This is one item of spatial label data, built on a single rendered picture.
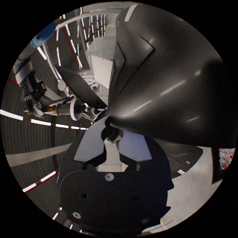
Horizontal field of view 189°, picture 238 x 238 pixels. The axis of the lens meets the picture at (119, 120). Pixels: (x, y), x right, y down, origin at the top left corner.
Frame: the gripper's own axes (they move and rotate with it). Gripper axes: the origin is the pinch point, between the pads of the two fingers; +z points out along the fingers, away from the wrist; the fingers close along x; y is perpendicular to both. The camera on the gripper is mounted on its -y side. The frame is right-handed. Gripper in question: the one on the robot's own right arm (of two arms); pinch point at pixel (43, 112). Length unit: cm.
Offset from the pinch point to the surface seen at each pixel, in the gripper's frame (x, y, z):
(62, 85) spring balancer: 62, -37, 28
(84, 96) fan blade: 7.6, 20.1, -0.1
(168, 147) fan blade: -12, 49, 0
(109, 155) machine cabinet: 67, -2, 738
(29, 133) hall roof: 29, -449, 233
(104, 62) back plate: 34.2, 24.7, -4.6
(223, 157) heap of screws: -24, 67, -15
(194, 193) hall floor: -94, 151, 51
